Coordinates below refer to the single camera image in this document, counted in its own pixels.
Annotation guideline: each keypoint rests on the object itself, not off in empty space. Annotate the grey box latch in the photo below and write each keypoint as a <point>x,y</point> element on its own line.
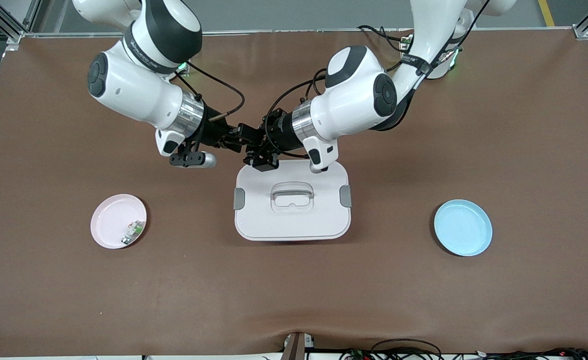
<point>345,196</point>
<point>239,199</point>

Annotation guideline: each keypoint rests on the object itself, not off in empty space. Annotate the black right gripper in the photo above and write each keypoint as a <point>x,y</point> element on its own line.
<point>215,131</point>

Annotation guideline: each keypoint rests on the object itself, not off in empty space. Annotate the aluminium frame rail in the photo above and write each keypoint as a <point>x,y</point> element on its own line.
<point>274,31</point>

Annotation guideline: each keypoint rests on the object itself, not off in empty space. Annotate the light blue plate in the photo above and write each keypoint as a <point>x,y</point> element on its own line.
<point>463,227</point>

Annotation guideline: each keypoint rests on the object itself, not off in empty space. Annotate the brown table mat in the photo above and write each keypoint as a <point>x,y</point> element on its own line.
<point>294,290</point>

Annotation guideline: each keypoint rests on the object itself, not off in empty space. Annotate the metal table edge bracket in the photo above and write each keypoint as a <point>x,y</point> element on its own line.
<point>296,346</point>

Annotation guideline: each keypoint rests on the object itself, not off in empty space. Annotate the white lidded storage box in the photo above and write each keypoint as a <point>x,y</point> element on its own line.
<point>294,220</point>

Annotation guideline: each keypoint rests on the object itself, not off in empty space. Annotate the pink plate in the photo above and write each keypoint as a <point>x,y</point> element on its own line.
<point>109,220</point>

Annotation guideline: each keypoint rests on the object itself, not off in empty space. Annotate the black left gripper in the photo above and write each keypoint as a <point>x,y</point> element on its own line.
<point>280,134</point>

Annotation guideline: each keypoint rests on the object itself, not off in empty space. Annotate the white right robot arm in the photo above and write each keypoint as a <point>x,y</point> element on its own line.
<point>134,90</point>

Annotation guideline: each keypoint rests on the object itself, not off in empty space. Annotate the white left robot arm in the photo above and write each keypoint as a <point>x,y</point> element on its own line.
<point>359,100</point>

